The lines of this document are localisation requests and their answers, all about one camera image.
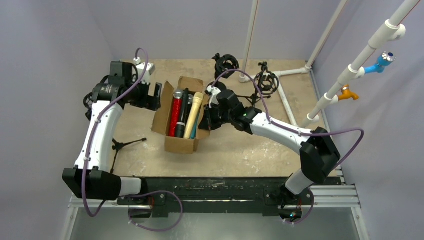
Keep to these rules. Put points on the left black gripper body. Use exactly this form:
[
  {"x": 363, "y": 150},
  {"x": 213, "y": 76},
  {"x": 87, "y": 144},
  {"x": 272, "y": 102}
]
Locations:
[{"x": 149, "y": 96}]

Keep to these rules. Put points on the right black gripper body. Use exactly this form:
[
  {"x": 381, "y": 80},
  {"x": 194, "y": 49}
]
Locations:
[{"x": 213, "y": 114}]

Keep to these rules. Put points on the cream microphone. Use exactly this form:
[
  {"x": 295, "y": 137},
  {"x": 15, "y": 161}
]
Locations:
[{"x": 193, "y": 115}]

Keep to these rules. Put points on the black glitter microphone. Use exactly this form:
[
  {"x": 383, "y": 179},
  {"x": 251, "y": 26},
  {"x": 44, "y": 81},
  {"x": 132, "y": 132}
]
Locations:
[{"x": 183, "y": 115}]

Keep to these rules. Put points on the brown cardboard box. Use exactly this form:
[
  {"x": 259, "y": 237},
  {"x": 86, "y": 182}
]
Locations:
[{"x": 161, "y": 118}]

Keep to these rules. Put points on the red glitter microphone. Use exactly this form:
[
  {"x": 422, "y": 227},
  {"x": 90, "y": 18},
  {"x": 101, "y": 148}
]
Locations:
[{"x": 175, "y": 111}]

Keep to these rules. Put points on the round base microphone stand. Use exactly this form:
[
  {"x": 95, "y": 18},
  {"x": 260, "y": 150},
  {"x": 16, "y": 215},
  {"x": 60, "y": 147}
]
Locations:
[{"x": 222, "y": 64}]

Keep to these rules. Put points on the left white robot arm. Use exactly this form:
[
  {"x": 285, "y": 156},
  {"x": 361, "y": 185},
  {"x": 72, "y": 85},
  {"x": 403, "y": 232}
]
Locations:
[{"x": 127, "y": 83}]

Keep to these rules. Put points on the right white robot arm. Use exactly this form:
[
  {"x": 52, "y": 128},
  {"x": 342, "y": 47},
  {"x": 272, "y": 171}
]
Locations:
[{"x": 317, "y": 151}]

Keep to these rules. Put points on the left tripod microphone stand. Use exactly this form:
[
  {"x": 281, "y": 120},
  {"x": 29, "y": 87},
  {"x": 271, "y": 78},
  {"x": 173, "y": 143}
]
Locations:
[{"x": 122, "y": 145}]

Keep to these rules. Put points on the teal microphone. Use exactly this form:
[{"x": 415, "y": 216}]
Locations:
[{"x": 194, "y": 129}]

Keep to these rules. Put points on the orange pipe fitting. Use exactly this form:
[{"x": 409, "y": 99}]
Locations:
[{"x": 346, "y": 93}]

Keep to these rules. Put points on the blue pipe fitting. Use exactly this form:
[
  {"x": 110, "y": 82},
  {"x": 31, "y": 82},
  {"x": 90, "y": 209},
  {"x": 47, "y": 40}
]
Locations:
[{"x": 384, "y": 60}]

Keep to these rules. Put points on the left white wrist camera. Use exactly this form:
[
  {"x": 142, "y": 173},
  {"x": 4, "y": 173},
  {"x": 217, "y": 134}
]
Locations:
[{"x": 139, "y": 68}]

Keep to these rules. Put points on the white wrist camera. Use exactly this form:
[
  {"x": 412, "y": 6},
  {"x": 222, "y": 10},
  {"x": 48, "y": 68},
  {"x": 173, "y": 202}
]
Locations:
[
  {"x": 139, "y": 68},
  {"x": 212, "y": 92}
]

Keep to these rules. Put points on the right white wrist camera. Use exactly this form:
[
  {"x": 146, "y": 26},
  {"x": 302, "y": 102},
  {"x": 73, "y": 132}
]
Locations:
[{"x": 212, "y": 92}]

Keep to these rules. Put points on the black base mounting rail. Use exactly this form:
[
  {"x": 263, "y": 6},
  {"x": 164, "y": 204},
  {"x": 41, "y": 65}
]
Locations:
[{"x": 218, "y": 195}]

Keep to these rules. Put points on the aluminium rail frame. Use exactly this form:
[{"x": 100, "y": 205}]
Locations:
[{"x": 333, "y": 195}]

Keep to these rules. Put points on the white PVC pipe frame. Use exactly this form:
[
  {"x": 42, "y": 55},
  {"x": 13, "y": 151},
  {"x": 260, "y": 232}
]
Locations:
[{"x": 338, "y": 35}]

